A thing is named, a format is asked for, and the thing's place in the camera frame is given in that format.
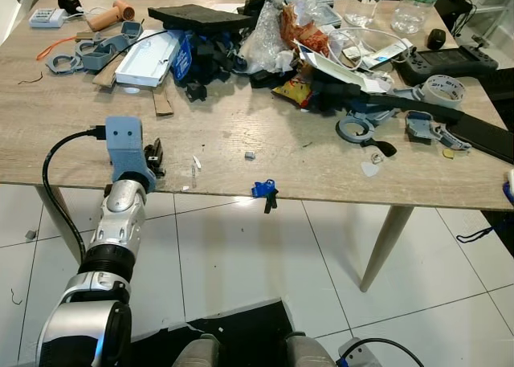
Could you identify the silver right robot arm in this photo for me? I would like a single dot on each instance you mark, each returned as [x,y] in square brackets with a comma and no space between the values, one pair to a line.
[357,355]

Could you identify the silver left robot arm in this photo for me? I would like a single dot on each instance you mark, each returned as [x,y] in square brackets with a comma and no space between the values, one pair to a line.
[119,222]

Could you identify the long white box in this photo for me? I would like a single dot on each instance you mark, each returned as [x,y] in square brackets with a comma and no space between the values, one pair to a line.
[148,59]

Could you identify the flat wooden offcut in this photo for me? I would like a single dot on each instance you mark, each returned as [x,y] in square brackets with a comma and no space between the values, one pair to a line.
[106,75]

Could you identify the small grey cube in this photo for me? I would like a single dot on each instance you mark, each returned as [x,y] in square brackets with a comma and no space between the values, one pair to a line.
[250,154]

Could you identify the pile of black parts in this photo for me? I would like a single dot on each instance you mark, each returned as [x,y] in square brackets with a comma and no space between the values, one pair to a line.
[213,62]

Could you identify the wooden table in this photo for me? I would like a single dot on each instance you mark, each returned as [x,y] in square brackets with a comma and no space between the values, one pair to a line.
[265,146]

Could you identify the black foam pad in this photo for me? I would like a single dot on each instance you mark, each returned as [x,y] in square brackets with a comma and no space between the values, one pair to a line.
[201,18]

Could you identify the beige handheld device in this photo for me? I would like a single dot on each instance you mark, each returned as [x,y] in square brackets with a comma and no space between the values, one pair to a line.
[108,16]

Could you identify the small grey floor scrap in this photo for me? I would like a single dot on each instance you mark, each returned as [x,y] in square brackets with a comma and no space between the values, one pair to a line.
[30,234]

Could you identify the yellow snack wrapper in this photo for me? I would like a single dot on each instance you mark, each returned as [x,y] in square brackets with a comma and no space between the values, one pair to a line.
[293,90]

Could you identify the clear plastic bag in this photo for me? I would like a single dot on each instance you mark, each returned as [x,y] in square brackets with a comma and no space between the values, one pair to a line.
[261,38]

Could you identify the small white device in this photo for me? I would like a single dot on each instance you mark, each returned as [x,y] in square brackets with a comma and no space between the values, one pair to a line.
[511,181]

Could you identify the black charger plug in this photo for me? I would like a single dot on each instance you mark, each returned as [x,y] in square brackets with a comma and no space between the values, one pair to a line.
[70,3]

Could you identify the white power adapter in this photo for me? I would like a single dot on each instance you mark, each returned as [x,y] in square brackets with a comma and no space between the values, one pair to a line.
[46,18]

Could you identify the red snack wrapper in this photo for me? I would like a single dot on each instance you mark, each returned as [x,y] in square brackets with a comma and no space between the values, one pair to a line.
[295,30]

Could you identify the black robot waist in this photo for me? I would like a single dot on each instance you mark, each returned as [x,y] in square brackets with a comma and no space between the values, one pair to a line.
[241,327]

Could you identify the grey left robot leg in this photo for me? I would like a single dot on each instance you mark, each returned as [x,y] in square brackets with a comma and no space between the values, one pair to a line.
[197,355]

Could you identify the grey robot leg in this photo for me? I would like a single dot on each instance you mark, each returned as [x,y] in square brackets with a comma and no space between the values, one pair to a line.
[197,355]
[309,352]

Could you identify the white paper packet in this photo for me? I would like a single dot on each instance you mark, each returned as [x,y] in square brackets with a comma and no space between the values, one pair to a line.
[337,68]

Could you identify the long black bar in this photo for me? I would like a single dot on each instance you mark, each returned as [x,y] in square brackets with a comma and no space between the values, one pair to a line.
[466,126]

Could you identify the small gold coin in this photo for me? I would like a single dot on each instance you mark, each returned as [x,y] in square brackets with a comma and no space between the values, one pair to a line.
[447,153]

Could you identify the small white plastic scrap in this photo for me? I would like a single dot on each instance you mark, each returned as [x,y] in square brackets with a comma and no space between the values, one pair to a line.
[370,169]

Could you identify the grey printed tape roll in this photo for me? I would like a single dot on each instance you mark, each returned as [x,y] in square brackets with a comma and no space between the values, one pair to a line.
[443,91]

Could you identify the black handheld controller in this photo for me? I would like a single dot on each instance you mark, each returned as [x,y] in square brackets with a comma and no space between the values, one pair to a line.
[450,62]

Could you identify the grey right robot leg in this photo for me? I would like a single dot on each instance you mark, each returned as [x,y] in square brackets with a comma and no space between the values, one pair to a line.
[309,352]

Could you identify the small black round object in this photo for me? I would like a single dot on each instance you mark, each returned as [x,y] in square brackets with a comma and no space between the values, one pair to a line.
[436,39]

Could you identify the clear drinking glass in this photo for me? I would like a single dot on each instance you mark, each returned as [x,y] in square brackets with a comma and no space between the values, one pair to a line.
[363,6]

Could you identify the clear plastic water bottle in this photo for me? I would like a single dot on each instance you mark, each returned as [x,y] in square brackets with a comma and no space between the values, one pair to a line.
[414,14]

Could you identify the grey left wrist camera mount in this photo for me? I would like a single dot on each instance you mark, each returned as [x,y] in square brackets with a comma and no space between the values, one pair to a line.
[124,146]

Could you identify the grey printed bracket part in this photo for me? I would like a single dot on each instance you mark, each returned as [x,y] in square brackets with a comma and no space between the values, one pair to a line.
[108,47]

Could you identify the grey gripper mount piece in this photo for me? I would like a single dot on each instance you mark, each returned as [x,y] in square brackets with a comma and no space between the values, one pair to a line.
[426,126]

